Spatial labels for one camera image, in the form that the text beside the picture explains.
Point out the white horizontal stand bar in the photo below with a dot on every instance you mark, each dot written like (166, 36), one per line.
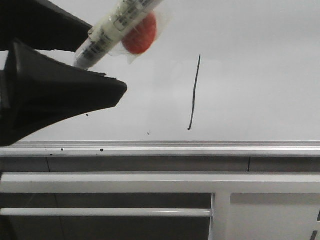
(106, 212)

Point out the red round magnet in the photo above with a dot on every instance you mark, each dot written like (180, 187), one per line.
(141, 37)

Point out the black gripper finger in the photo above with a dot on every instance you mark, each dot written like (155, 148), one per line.
(37, 91)
(41, 25)

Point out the aluminium whiteboard tray rail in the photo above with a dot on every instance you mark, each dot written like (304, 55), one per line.
(237, 148)

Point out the white whiteboard marker with tape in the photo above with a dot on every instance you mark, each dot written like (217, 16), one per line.
(110, 30)

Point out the white metal stand frame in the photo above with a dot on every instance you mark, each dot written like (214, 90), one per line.
(221, 187)

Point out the white whiteboard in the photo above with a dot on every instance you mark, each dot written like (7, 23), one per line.
(221, 70)

